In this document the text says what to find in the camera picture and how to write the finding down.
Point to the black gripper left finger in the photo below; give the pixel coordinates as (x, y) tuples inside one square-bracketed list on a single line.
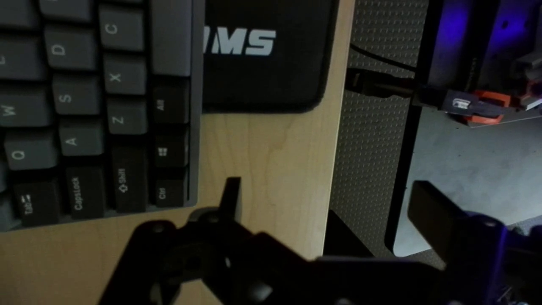
[(186, 264)]

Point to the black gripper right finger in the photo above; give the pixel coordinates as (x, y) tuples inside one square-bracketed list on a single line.
[(484, 259)]

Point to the dark grey keyboard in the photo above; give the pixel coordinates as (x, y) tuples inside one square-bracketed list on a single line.
[(78, 95)]

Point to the black perforated platform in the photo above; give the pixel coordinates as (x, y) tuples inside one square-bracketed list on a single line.
[(365, 170)]

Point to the orange black clamp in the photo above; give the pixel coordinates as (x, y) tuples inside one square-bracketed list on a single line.
[(484, 107)]

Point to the black desk mat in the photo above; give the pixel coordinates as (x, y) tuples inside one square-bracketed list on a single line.
[(264, 73)]

